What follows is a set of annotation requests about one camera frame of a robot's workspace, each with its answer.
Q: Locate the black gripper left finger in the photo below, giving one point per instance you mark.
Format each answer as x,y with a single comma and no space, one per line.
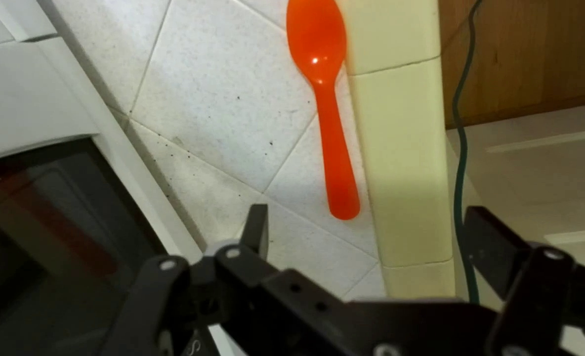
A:
175,308

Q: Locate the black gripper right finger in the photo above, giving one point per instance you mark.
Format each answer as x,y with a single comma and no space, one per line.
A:
536,289

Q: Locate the orange plastic spoon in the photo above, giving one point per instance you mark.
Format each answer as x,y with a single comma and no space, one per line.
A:
323,85

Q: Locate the white microwave oven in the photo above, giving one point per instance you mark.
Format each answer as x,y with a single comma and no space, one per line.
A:
48,217

